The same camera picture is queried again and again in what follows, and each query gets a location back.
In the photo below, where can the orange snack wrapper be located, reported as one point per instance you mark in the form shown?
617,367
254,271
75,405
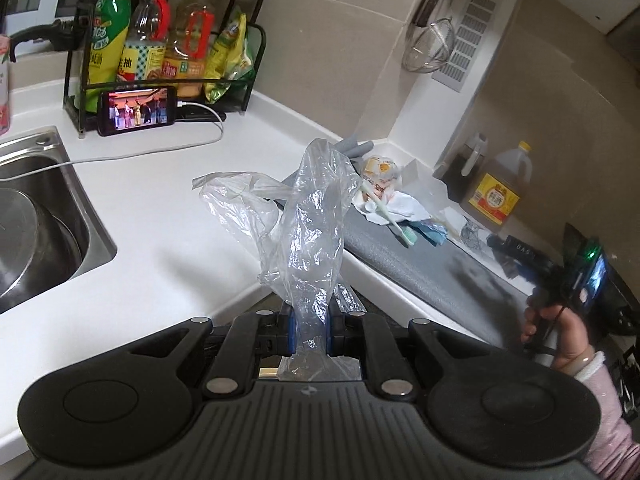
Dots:
383,174

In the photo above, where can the steel pot in sink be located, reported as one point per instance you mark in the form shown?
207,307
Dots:
37,251

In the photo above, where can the white vent grille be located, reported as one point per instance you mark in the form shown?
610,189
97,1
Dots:
470,32

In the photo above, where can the black wire spice rack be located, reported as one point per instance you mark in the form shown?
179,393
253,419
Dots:
81,100

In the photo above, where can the grey fabric mat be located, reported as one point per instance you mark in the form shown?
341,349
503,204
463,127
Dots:
441,282

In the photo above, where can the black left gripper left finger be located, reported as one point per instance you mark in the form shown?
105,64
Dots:
238,348

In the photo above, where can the green yellow snack bag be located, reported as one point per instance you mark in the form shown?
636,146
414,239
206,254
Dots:
230,58

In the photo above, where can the green yellow-cap bottle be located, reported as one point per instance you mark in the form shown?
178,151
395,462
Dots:
110,25

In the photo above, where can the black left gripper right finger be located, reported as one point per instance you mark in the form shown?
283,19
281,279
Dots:
367,338

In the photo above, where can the black smartphone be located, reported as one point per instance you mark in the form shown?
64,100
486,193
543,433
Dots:
124,111

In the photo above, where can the blue purple crumpled wrapper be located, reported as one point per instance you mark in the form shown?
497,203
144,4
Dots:
433,231

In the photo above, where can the cooking oil bottle red handle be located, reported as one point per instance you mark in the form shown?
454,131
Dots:
187,47

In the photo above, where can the person's right hand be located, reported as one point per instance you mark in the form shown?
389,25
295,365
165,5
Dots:
573,350

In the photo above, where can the dark soy sauce dispenser bottle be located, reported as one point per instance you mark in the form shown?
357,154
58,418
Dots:
462,169

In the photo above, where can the red-cap vinegar bottle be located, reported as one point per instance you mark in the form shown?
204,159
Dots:
145,45

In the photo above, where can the white geometric deer placemat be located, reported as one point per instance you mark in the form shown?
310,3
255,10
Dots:
472,239

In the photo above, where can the metal mesh strainer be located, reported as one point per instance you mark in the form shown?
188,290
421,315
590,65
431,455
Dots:
431,49

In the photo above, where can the crumpled white tissue paper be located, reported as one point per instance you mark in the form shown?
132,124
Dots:
400,206

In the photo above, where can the pale green toothbrush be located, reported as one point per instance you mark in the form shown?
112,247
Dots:
387,212

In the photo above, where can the clear plastic bag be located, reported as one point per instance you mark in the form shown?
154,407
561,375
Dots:
296,231

